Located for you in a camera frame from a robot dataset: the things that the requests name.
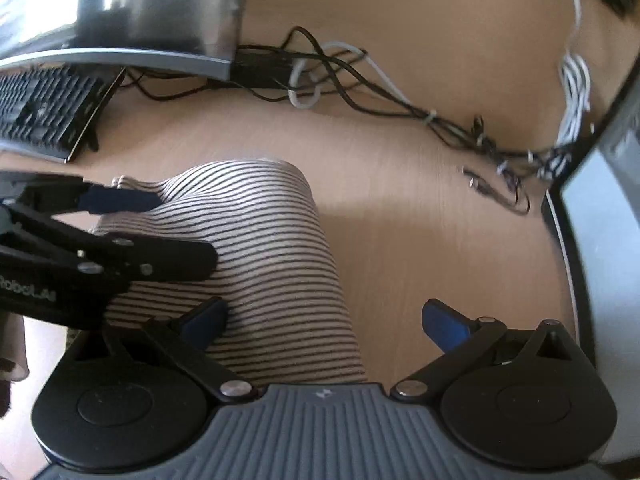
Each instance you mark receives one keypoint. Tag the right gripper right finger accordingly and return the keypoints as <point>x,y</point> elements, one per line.
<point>464,343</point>

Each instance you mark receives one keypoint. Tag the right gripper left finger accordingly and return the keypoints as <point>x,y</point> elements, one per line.
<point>185,341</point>

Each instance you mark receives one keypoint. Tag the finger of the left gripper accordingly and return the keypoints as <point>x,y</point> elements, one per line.
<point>99,199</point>
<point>149,258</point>

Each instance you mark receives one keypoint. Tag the beige striped knit sweater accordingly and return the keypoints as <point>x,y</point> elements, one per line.
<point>287,318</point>

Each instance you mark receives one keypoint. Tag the black keyboard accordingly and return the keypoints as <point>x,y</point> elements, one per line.
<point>51,112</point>

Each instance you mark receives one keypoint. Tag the right computer monitor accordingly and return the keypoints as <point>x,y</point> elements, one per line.
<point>592,209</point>

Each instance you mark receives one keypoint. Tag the computer monitor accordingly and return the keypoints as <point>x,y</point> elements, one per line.
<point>197,37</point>
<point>592,209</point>

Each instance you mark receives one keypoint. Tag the left computer monitor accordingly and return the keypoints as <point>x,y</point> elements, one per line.
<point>197,37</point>

